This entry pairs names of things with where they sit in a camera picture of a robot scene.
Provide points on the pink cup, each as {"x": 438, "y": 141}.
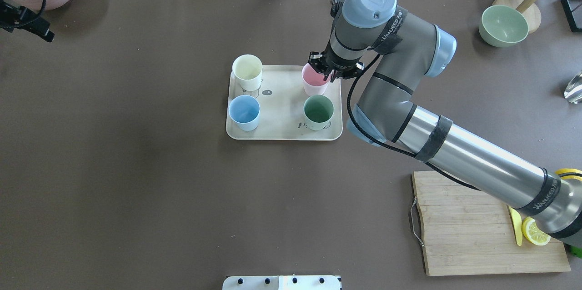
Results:
{"x": 313, "y": 82}

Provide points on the beige tray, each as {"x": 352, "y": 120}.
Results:
{"x": 281, "y": 98}

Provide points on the mint green bowl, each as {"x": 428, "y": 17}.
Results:
{"x": 502, "y": 26}

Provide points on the yellow lemon right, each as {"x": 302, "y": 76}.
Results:
{"x": 569, "y": 174}

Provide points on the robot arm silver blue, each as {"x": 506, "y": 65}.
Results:
{"x": 409, "y": 48}

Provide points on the metal scoop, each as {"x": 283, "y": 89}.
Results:
{"x": 573, "y": 90}

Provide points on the wooden cutting board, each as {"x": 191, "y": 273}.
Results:
{"x": 467, "y": 232}

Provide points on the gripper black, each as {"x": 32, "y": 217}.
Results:
{"x": 23, "y": 21}
{"x": 328, "y": 67}

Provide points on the lemon half slice right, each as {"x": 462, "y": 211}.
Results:
{"x": 533, "y": 234}

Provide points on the cream white cup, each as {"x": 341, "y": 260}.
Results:
{"x": 247, "y": 70}

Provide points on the green cup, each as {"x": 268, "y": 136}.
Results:
{"x": 318, "y": 111}

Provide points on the blue cup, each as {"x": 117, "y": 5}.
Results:
{"x": 244, "y": 111}

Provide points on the green lime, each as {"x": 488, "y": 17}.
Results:
{"x": 575, "y": 251}

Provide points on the yellow plastic knife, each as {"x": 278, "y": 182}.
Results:
{"x": 516, "y": 220}

